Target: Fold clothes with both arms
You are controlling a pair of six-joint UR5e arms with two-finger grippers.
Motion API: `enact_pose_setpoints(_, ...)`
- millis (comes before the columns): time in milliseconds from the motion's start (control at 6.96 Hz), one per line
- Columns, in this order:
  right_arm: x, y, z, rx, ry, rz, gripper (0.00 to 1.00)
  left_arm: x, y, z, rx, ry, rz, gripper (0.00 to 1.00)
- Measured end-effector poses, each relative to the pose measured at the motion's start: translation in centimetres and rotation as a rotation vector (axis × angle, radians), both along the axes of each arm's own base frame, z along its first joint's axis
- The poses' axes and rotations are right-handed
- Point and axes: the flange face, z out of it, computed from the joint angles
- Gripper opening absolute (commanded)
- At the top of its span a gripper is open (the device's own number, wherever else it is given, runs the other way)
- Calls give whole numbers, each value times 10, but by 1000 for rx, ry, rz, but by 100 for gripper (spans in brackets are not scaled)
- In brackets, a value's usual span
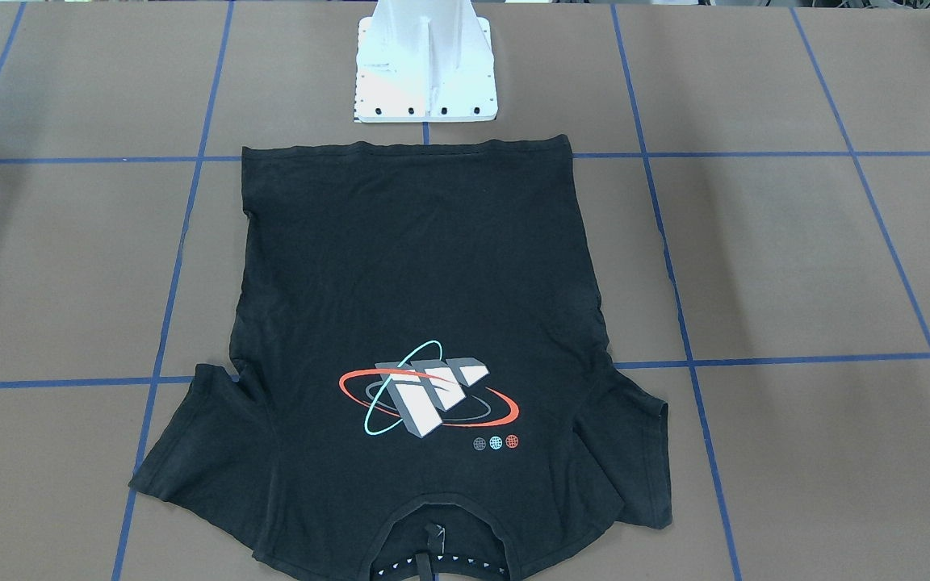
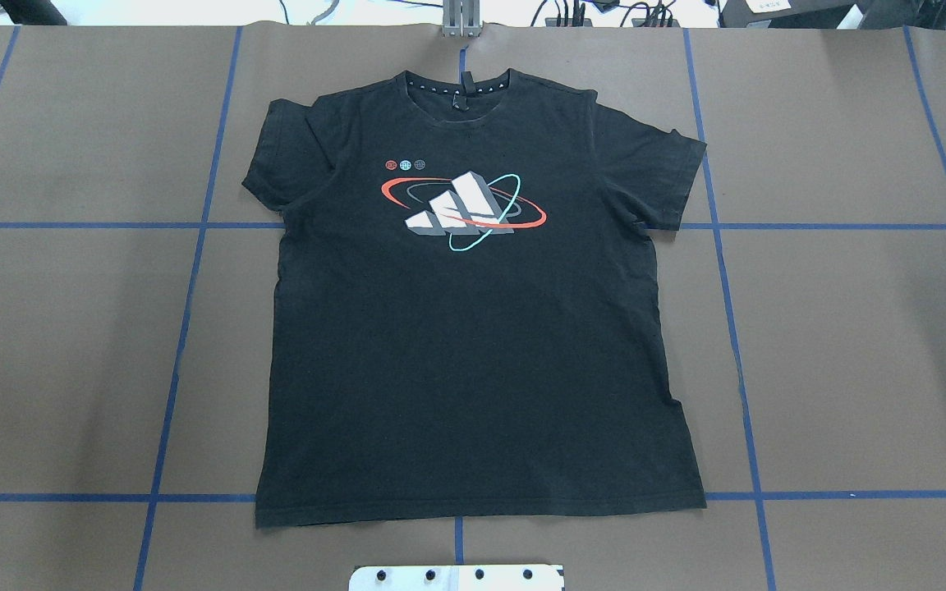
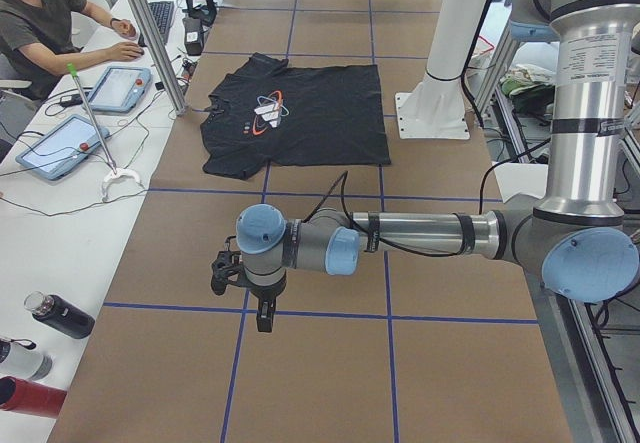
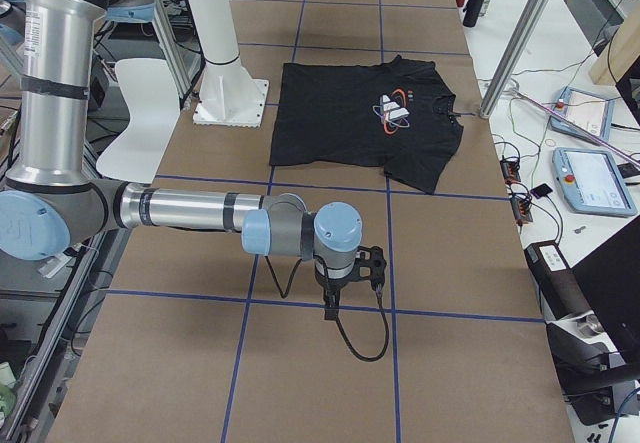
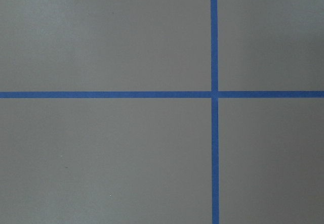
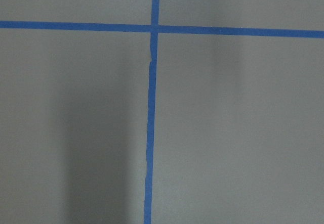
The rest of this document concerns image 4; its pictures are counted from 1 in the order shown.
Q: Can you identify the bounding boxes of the near blue teach pendant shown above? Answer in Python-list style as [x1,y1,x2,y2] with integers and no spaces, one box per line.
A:
[552,147,637,217]

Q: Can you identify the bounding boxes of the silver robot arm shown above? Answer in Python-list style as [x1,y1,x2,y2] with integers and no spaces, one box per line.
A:
[1,0,372,320]

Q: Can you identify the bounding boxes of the blue teach pendant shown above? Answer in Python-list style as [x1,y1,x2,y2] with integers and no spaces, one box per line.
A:
[551,86,614,141]
[552,147,637,217]

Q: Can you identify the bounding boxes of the black box device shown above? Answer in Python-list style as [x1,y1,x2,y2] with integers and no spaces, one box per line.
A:
[524,240,591,319]

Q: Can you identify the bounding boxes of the black t-shirt with logo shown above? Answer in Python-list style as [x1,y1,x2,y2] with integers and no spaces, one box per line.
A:
[270,56,464,194]

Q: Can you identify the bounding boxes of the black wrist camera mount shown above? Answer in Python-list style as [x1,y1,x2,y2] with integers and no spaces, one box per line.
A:
[347,246,387,292]

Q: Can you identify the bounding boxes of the white plastic chair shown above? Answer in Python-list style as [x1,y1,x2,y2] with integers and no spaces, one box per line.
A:
[97,58,181,184]

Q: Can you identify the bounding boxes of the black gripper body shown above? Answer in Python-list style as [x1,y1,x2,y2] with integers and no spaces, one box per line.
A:
[318,275,345,308]

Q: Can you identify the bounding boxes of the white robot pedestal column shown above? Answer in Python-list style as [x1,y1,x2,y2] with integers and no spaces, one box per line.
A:
[188,0,269,128]

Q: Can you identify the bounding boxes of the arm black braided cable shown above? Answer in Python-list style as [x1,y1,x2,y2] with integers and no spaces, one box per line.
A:
[263,255,391,363]

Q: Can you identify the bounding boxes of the far blue teach pendant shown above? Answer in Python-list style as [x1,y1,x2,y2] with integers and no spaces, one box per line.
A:
[551,86,614,141]

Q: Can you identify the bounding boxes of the aluminium frame post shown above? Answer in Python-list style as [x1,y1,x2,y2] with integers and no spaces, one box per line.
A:
[479,0,549,119]

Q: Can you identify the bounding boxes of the black water bottle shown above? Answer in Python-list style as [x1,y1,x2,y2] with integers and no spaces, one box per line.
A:
[462,0,485,28]

